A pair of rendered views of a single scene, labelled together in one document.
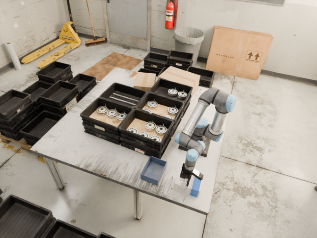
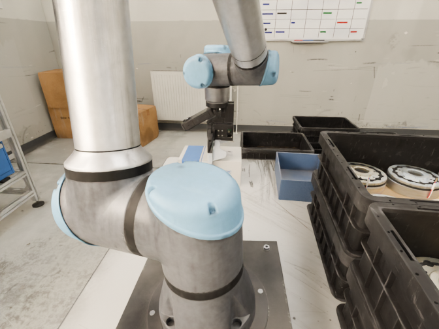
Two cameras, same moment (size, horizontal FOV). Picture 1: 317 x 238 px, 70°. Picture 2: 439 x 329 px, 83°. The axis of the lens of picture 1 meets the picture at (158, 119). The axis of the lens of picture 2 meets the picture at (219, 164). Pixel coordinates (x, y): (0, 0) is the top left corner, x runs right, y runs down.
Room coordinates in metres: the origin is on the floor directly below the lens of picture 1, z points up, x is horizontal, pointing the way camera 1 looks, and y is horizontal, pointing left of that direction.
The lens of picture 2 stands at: (1.71, -0.40, 1.13)
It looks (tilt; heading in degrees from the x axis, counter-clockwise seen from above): 27 degrees down; 167
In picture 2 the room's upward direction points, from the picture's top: straight up
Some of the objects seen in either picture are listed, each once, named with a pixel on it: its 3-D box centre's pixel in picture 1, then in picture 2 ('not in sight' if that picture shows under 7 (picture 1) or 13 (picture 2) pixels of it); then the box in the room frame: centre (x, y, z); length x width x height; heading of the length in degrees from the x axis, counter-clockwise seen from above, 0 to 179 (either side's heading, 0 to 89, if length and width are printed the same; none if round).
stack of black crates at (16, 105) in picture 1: (15, 114); not in sight; (2.02, 1.77, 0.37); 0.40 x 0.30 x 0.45; 163
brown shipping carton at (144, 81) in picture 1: (145, 85); not in sight; (2.24, 0.18, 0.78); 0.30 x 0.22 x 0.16; 177
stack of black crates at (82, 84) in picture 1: (81, 91); not in sight; (2.67, 1.15, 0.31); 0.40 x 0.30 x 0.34; 162
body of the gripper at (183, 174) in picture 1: (187, 171); (219, 120); (0.98, -0.23, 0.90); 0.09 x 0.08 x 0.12; 73
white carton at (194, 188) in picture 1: (188, 183); (211, 164); (0.97, -0.26, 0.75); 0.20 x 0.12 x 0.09; 73
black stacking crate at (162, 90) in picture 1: (171, 94); not in sight; (1.97, -0.12, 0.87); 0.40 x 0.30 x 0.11; 69
